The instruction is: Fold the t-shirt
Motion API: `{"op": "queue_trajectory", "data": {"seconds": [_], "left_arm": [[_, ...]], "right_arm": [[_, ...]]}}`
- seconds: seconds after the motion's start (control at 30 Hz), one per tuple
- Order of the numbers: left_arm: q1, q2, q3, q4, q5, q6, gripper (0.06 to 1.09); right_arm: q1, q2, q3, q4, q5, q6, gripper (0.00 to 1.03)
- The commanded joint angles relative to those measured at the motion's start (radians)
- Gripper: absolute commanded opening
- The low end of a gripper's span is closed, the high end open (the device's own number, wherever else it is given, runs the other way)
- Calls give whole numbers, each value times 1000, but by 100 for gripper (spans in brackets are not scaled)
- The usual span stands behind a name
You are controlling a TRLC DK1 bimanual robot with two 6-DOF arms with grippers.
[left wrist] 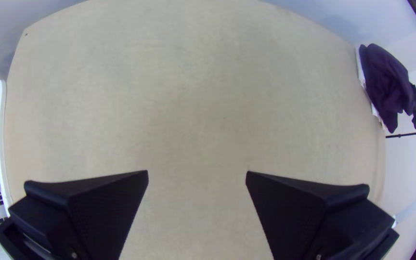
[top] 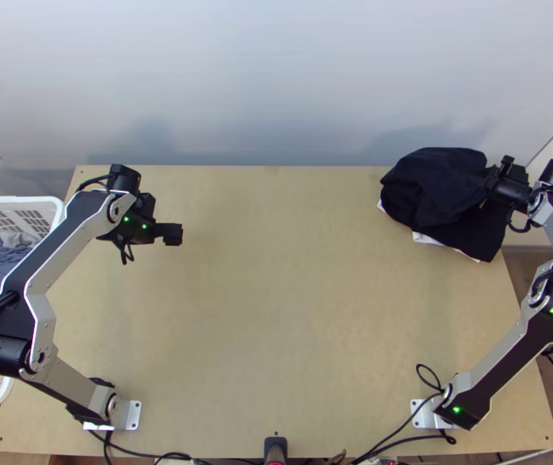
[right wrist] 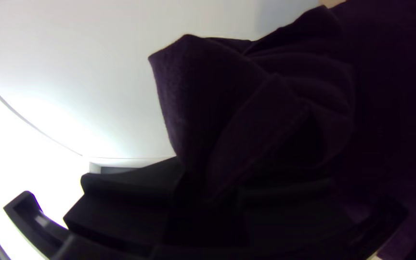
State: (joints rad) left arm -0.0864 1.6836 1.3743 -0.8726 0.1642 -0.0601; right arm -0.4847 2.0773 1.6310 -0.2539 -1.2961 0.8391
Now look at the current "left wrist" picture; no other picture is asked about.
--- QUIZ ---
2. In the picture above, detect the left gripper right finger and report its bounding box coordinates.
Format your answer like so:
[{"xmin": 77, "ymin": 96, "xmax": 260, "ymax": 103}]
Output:
[{"xmin": 245, "ymin": 171, "xmax": 400, "ymax": 260}]

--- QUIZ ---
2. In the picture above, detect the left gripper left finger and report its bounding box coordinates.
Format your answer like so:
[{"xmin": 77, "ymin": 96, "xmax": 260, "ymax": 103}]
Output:
[{"xmin": 7, "ymin": 170, "xmax": 149, "ymax": 260}]

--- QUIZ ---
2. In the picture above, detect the pile of folded clothes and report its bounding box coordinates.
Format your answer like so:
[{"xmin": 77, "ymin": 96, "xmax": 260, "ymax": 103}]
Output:
[{"xmin": 354, "ymin": 43, "xmax": 415, "ymax": 134}]

